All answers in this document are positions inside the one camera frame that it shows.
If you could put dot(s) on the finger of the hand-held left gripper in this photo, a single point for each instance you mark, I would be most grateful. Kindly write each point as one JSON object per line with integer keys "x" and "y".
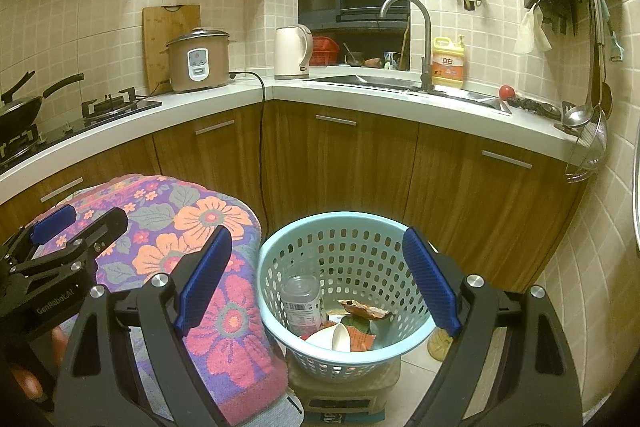
{"x": 107, "y": 227}
{"x": 52, "y": 222}

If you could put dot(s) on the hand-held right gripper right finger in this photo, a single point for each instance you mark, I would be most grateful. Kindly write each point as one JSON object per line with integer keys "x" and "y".
{"x": 430, "y": 277}

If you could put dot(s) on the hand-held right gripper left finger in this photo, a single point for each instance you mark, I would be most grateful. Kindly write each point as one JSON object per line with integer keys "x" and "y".
{"x": 205, "y": 277}

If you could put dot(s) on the light blue plastic basket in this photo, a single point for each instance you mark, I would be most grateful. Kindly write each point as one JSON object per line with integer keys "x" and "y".
{"x": 350, "y": 247}

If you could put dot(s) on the person's left hand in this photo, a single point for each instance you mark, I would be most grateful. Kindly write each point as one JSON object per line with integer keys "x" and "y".
{"x": 27, "y": 382}

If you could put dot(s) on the floral cloth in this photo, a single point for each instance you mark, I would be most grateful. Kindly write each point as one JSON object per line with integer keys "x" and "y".
{"x": 210, "y": 217}

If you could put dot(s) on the cooking oil bottle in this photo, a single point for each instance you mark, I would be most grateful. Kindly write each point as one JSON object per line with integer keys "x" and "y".
{"x": 440, "y": 347}

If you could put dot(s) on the brown printed snack wrapper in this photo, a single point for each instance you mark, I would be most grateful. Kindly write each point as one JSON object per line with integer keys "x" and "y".
{"x": 365, "y": 309}

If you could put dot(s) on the orange snack packet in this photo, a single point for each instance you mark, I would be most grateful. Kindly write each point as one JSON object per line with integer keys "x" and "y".
{"x": 361, "y": 341}

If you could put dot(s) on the clear plastic bottle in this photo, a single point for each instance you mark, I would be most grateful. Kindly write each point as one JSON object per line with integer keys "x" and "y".
{"x": 300, "y": 307}

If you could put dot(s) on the white cup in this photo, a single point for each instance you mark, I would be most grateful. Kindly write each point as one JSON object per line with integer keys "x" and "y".
{"x": 332, "y": 337}

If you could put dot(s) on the black wok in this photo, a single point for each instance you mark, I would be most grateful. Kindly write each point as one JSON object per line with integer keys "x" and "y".
{"x": 20, "y": 109}

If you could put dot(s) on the black gas stove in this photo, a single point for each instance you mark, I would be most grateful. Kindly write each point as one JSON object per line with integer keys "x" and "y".
{"x": 115, "y": 104}

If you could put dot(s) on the grey cloth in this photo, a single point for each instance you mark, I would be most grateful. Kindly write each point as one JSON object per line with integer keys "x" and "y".
{"x": 280, "y": 412}

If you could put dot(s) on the beige rice cooker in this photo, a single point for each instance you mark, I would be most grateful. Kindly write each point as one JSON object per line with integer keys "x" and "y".
{"x": 200, "y": 67}

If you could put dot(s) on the wooden cutting board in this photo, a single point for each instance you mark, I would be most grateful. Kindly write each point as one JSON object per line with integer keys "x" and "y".
{"x": 157, "y": 42}

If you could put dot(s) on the dark cloth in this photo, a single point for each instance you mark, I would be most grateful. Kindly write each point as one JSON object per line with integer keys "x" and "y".
{"x": 535, "y": 107}

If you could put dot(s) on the hanging ladles and strainer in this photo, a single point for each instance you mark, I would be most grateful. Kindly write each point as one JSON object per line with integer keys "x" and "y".
{"x": 590, "y": 157}

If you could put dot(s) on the red tomato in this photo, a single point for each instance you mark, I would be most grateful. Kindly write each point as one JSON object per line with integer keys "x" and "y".
{"x": 507, "y": 92}

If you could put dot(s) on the steel sink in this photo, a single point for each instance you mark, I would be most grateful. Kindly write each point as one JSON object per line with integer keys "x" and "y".
{"x": 365, "y": 80}

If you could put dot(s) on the yellow detergent bottle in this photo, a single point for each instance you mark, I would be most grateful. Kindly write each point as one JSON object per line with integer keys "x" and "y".
{"x": 447, "y": 67}

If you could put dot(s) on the metal ladle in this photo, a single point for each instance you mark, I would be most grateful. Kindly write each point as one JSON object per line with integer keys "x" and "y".
{"x": 577, "y": 117}

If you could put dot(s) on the printed cup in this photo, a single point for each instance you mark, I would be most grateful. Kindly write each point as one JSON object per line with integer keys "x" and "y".
{"x": 391, "y": 59}

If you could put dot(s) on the wooden spatula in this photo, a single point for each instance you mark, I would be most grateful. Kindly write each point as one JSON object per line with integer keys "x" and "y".
{"x": 404, "y": 52}

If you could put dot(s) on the small dark bowl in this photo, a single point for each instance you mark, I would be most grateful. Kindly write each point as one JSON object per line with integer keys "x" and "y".
{"x": 354, "y": 59}

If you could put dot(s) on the metal faucet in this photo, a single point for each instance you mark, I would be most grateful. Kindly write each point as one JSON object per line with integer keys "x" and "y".
{"x": 427, "y": 37}

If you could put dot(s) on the white electric kettle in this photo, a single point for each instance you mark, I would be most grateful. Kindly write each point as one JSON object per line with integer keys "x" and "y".
{"x": 290, "y": 52}

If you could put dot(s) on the red plastic basket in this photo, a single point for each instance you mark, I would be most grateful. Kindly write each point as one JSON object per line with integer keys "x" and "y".
{"x": 325, "y": 49}

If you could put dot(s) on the white hanging rag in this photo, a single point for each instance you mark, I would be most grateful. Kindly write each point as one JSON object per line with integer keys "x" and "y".
{"x": 530, "y": 34}

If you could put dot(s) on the teal hanging utensil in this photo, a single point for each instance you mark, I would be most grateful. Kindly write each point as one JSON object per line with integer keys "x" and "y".
{"x": 615, "y": 47}

